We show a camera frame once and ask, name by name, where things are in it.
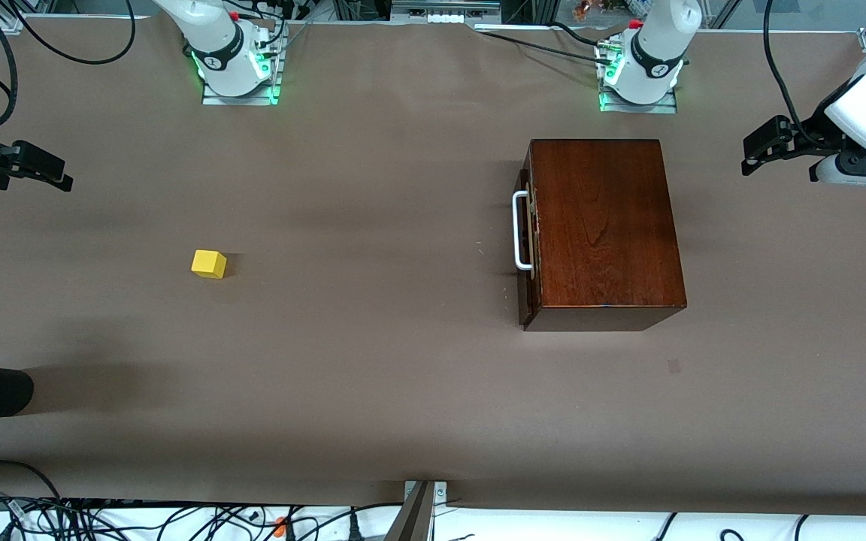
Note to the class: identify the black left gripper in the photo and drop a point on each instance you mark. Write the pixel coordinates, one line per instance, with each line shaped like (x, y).
(811, 138)

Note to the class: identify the dark brown wooden cabinet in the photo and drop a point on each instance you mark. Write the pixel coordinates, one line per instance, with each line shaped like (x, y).
(606, 225)

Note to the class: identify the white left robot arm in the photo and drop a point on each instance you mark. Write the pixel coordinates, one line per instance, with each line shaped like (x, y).
(655, 52)

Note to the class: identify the white power strip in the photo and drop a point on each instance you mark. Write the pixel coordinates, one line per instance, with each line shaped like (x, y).
(440, 19)

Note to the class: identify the grey metal pole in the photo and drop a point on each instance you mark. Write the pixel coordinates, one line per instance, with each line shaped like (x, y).
(407, 518)

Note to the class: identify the silver bracket plate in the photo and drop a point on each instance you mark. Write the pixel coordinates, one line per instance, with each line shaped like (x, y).
(440, 490)

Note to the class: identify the orange connector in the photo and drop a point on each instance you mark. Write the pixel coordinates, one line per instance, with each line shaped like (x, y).
(280, 526)

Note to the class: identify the black power plug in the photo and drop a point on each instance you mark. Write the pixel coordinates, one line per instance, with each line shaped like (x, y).
(352, 526)

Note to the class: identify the yellow block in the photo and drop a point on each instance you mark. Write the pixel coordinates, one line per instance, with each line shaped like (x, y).
(209, 264)

